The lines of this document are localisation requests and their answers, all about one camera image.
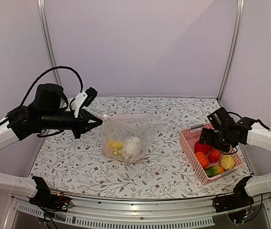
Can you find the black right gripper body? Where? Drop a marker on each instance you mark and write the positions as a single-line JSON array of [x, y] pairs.
[[209, 140]]

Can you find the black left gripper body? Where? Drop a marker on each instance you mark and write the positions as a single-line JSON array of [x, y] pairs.
[[76, 130]]

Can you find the red toy apple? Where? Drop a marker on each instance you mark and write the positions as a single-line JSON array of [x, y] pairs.
[[205, 149]]

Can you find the yellow toy banana bunch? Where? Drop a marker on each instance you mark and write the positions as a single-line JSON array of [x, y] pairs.
[[116, 146]]

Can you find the clear zip top bag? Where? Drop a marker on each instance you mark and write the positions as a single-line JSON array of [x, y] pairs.
[[127, 137]]

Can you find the white toy cauliflower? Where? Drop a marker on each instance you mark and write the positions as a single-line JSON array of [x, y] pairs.
[[132, 149]]

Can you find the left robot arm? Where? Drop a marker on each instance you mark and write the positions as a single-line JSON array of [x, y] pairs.
[[50, 110]]

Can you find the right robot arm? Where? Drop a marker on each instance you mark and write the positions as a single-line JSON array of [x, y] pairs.
[[227, 133]]

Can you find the pink plastic basket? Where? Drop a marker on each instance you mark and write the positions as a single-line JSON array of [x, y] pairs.
[[188, 137]]

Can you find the red orange toy mango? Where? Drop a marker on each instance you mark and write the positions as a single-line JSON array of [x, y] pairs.
[[214, 155]]

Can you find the orange toy tangerine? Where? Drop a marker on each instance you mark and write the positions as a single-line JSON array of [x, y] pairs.
[[202, 159]]

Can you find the yellow toy corn piece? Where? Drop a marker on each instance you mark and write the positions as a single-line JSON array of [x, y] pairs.
[[227, 162]]

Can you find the green orange toy mango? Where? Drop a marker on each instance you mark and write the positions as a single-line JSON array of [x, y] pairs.
[[214, 171]]

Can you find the floral table mat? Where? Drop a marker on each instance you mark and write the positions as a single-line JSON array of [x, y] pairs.
[[79, 166]]

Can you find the small circuit board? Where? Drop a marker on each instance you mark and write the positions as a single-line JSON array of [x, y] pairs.
[[66, 205]]

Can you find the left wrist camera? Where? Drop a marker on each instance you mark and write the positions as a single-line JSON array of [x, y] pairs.
[[83, 98]]

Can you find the front aluminium rail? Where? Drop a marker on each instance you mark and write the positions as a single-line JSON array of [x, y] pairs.
[[97, 212]]

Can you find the left aluminium frame post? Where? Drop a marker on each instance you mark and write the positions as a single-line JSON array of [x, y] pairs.
[[46, 32]]

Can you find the aluminium frame post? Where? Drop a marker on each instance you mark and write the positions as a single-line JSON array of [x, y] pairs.
[[46, 32], [232, 49]]

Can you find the right aluminium frame post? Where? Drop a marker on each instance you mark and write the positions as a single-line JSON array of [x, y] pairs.
[[232, 49]]

